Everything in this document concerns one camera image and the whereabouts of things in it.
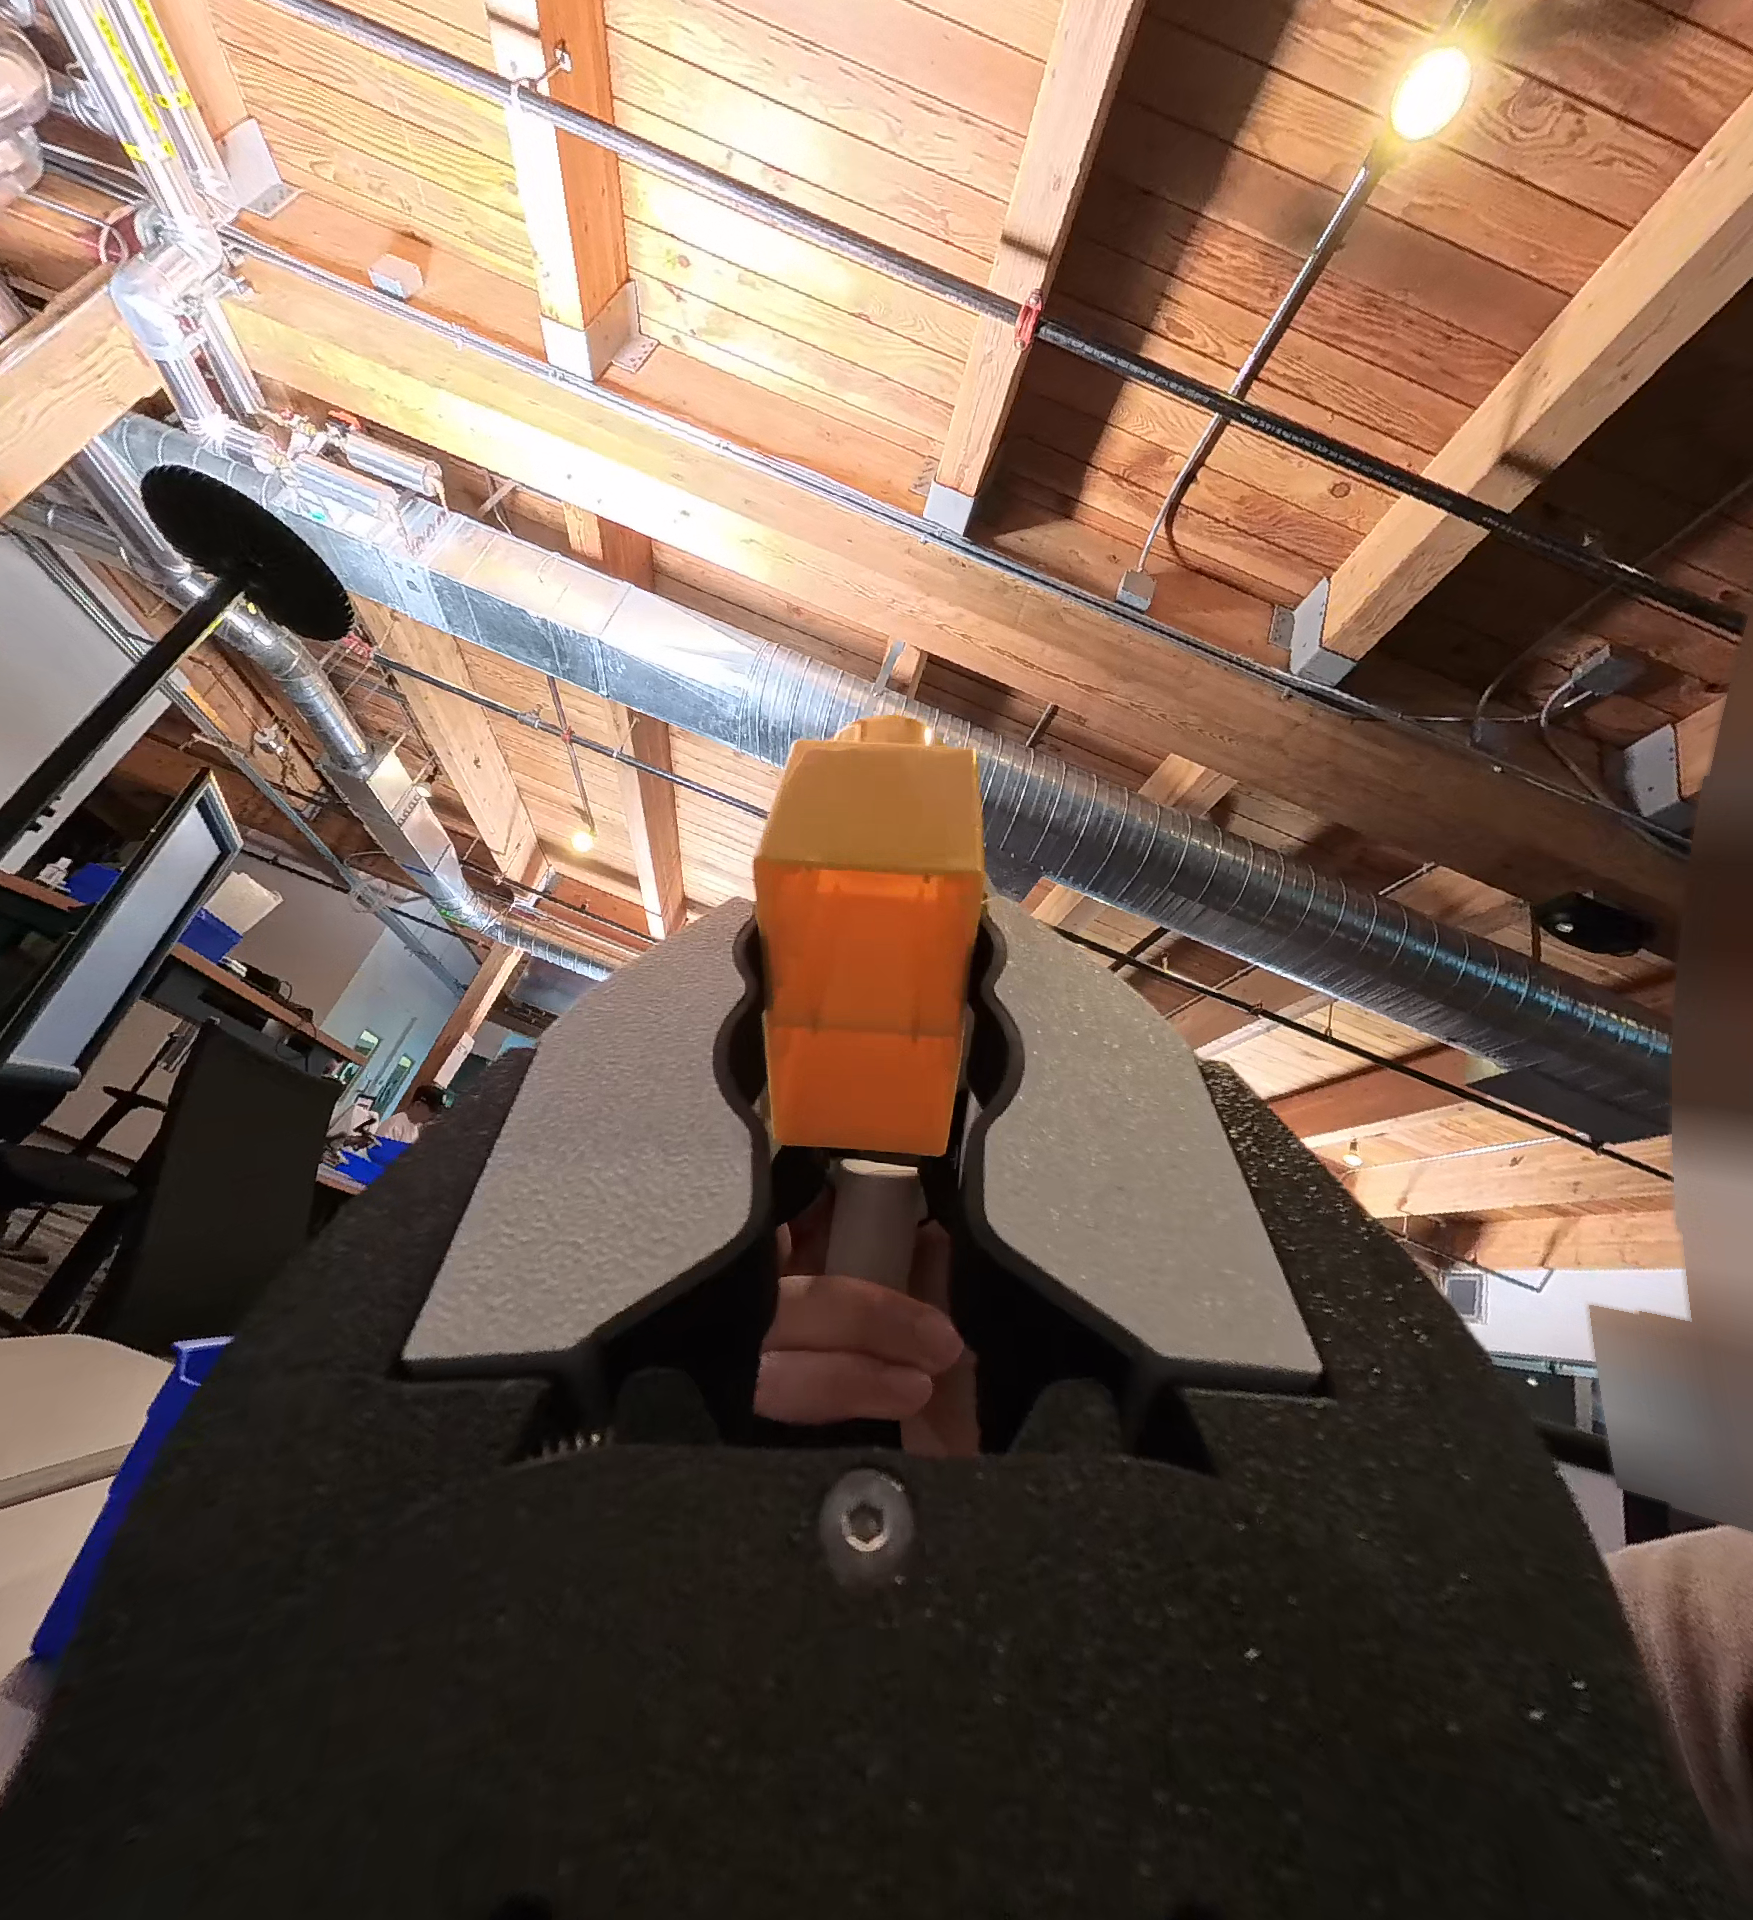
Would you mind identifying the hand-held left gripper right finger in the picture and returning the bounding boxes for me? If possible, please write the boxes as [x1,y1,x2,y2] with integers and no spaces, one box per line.
[949,900,1327,1448]

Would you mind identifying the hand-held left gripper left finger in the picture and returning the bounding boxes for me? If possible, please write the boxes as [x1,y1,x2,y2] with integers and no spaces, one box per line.
[396,897,785,1448]

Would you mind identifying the yellow two-stud block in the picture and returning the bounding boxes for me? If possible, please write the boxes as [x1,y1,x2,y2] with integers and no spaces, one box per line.
[751,716,989,1160]

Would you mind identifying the blue plastic bin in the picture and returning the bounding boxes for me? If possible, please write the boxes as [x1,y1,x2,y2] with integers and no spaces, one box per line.
[31,1330,237,1663]

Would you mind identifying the person's right hand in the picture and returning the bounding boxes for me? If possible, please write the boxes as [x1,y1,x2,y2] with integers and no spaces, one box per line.
[752,1221,986,1459]

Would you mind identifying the black high-back office chair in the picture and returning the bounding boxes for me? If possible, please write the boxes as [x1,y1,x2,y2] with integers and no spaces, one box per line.
[66,1020,350,1359]

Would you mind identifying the framed grey screen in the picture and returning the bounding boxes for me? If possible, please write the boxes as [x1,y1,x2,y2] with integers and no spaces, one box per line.
[0,768,245,1091]

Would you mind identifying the black floor lamp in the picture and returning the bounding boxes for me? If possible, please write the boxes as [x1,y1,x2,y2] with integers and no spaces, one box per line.
[0,462,357,961]

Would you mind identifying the metal sprinkler pipe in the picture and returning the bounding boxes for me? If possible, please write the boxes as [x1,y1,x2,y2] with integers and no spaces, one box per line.
[268,0,1750,631]

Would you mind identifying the white insulated ceiling pipes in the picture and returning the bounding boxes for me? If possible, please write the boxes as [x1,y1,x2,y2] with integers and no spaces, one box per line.
[0,0,271,437]

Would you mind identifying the round ceiling lamp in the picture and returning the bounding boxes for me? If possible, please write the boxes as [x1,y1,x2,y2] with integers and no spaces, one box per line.
[1386,42,1478,142]

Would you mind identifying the black ceiling camera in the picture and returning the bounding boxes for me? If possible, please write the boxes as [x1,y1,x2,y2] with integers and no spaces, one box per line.
[1534,891,1660,958]

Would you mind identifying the silver ceiling air duct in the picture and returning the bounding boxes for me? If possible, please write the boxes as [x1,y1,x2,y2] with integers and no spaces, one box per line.
[6,412,1677,1102]

